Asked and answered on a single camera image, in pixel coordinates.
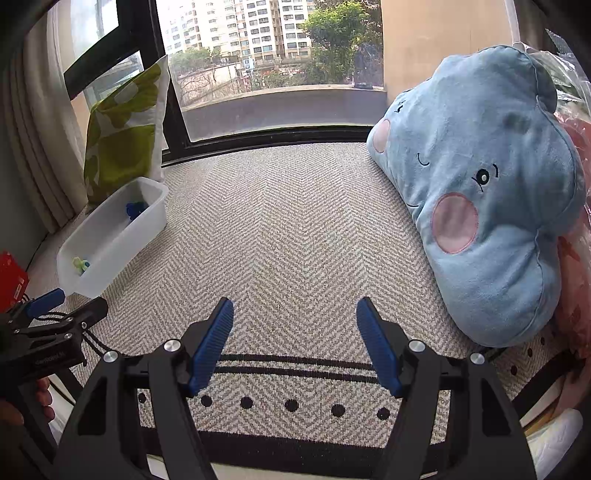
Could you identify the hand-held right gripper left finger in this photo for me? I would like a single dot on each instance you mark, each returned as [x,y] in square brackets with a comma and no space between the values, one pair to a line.
[212,346]

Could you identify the black window frame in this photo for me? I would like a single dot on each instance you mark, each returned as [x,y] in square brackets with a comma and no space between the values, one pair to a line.
[152,55]

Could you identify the blue cloud plush pillow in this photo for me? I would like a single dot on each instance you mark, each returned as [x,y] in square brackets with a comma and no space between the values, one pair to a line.
[485,230]

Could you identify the red box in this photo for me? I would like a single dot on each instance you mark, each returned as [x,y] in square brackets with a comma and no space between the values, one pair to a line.
[11,279]

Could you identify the person's left hand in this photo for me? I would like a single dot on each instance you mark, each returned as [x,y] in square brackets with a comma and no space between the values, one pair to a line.
[44,397]

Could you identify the white plastic bin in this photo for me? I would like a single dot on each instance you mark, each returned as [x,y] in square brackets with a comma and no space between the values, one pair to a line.
[111,240]

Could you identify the herringbone woven mat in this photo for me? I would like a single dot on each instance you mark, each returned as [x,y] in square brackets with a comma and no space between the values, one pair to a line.
[286,230]

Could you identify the green and white pillow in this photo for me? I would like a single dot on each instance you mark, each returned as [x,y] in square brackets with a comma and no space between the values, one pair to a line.
[120,147]

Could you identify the beige curtain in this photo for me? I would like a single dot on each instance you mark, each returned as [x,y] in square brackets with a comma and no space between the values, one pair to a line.
[41,138]

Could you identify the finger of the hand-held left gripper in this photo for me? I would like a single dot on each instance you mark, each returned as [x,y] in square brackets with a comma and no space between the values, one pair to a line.
[90,309]
[44,302]

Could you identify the white mattress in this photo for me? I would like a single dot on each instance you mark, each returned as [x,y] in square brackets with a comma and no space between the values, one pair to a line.
[554,438]

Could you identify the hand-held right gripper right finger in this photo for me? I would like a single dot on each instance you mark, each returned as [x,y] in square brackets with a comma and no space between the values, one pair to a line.
[376,346]

